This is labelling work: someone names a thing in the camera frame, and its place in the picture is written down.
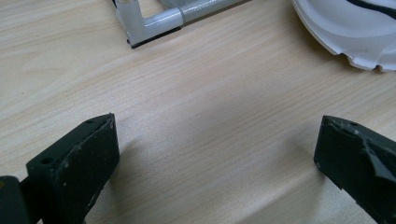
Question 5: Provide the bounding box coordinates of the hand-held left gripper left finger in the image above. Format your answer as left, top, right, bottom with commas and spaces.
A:
20, 112, 121, 224

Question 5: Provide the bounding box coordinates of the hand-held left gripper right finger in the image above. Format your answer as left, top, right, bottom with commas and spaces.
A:
313, 115, 396, 224

